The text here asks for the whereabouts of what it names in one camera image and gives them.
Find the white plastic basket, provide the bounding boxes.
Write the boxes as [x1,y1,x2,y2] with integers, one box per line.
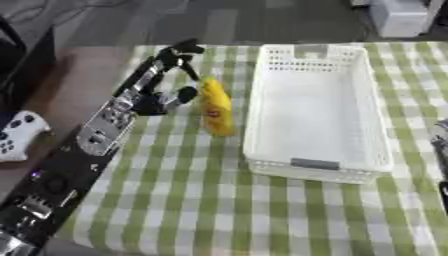
[241,43,396,185]

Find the white box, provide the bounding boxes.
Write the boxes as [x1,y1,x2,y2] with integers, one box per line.
[369,0,445,38]

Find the white game controller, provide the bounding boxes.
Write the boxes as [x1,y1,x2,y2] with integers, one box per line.
[0,110,53,163]

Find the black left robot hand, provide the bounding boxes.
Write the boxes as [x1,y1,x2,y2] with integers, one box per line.
[112,38,207,117]

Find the black chair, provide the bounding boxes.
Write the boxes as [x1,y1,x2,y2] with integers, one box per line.
[0,16,58,113]

